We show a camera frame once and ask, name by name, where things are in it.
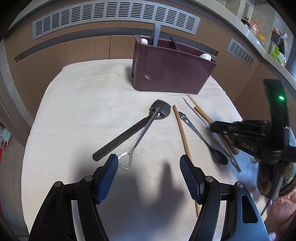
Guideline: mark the wooden kitchen cabinet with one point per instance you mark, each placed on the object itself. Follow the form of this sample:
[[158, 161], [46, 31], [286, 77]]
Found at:
[[81, 48]]

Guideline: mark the speckled white countertop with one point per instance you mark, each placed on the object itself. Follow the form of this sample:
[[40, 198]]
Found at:
[[284, 69]]

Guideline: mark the green packet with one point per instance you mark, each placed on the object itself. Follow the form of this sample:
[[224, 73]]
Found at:
[[276, 52]]

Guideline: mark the white fringed cloth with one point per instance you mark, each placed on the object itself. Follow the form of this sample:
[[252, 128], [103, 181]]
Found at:
[[81, 104]]

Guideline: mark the colourful cloth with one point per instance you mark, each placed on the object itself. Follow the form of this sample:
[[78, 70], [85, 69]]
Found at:
[[4, 139]]

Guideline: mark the short grey vent grille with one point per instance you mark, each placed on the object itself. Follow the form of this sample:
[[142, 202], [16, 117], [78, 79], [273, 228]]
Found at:
[[240, 53]]

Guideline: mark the long grey vent grille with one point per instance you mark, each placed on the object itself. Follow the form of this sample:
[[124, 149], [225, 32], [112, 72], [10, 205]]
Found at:
[[115, 14]]

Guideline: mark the maroon plastic utensil holder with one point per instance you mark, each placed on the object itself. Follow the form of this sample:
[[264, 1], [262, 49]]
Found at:
[[171, 71]]

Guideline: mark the wooden chopstick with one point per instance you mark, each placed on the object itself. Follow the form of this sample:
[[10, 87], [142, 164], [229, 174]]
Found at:
[[192, 99], [182, 136]]

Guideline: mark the wooden spoon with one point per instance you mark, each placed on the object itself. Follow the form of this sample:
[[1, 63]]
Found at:
[[203, 115]]

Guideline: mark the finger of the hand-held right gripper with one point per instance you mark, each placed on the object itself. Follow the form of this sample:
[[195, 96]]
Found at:
[[254, 146], [231, 127]]

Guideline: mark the person's pink clothing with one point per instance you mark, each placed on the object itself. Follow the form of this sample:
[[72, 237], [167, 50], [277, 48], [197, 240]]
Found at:
[[284, 213]]

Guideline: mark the dark sauce bottle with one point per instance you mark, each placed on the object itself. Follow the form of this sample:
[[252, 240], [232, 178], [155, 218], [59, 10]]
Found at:
[[245, 20]]

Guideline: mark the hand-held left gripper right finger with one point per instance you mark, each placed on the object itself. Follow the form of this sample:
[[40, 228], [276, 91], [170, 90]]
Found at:
[[189, 178]]

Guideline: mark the jar with yellow lid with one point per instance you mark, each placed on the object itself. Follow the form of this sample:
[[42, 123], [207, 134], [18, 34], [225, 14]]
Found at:
[[260, 39]]

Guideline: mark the shovel-shaped metal spoon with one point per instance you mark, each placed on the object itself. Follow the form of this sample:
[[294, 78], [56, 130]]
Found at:
[[159, 107]]

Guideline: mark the green and black counter items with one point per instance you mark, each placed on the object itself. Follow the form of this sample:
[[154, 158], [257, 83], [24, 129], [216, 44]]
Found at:
[[276, 37]]

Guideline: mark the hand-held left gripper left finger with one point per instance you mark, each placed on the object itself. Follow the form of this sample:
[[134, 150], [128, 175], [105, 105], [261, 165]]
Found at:
[[106, 178]]

